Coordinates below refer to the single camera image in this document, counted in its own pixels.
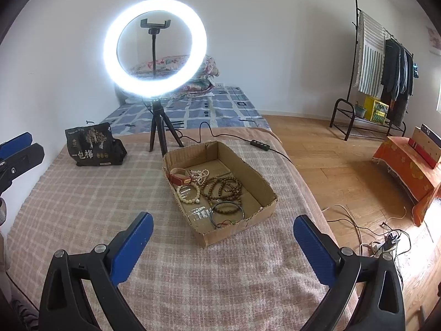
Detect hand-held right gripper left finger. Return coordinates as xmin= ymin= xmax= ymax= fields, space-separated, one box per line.
xmin=39 ymin=211 xmax=154 ymax=331

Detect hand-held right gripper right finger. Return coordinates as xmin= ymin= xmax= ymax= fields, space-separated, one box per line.
xmin=293 ymin=214 xmax=406 ymax=331

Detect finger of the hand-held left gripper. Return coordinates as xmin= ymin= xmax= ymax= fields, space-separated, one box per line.
xmin=0 ymin=132 xmax=34 ymax=159

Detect brown strap wristwatch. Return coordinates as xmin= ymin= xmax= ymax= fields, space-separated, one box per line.
xmin=168 ymin=168 xmax=193 ymax=184

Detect blue bangle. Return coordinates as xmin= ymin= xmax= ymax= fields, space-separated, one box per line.
xmin=209 ymin=207 xmax=246 ymax=229

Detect brown wooden bead necklace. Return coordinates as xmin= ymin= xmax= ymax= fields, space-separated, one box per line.
xmin=200 ymin=175 xmax=243 ymax=216

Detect cardboard box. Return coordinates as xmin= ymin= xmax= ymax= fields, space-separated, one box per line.
xmin=163 ymin=141 xmax=278 ymax=248

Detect white pearl bracelet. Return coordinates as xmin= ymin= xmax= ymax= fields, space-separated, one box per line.
xmin=188 ymin=169 xmax=211 ymax=185

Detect black snack bag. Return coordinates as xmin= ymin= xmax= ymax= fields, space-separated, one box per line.
xmin=65 ymin=122 xmax=128 ymax=168

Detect white power strip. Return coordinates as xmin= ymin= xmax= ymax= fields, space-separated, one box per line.
xmin=374 ymin=238 xmax=397 ymax=252

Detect orange cloth covered table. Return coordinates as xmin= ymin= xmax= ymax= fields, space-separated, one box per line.
xmin=372 ymin=136 xmax=441 ymax=226

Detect grey striped cloth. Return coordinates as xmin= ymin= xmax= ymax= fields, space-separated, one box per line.
xmin=10 ymin=297 xmax=40 ymax=331

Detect black tripod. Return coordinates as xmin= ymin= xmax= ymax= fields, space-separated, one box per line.
xmin=149 ymin=99 xmax=185 ymax=157

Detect black metal clothes rack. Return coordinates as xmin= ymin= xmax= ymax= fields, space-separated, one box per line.
xmin=329 ymin=0 xmax=416 ymax=142

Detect yellow box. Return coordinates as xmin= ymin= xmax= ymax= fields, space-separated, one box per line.
xmin=363 ymin=95 xmax=390 ymax=123

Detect blue patterned bedsheet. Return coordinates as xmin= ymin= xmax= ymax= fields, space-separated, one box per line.
xmin=100 ymin=84 xmax=273 ymax=137

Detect black gooseneck phone holder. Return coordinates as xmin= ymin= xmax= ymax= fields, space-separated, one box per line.
xmin=140 ymin=18 xmax=171 ymax=73

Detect floral pillow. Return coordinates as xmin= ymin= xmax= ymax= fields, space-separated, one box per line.
xmin=128 ymin=54 xmax=220 ymax=92

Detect hanging dark clothes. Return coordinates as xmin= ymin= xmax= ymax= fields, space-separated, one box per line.
xmin=381 ymin=38 xmax=416 ymax=126

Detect green striped hanging cloth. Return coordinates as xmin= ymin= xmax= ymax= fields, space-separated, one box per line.
xmin=355 ymin=10 xmax=386 ymax=99

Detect tangle of floor cables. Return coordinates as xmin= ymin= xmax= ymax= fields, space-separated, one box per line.
xmin=322 ymin=203 xmax=435 ymax=259

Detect cream bead bracelet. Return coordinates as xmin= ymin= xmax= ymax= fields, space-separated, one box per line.
xmin=176 ymin=183 xmax=201 ymax=205

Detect black cable with controller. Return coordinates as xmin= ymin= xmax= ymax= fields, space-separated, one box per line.
xmin=139 ymin=98 xmax=293 ymax=164

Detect white ring light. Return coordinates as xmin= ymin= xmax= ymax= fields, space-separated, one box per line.
xmin=103 ymin=0 xmax=208 ymax=100

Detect wall picture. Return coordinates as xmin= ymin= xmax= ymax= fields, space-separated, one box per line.
xmin=425 ymin=26 xmax=441 ymax=56

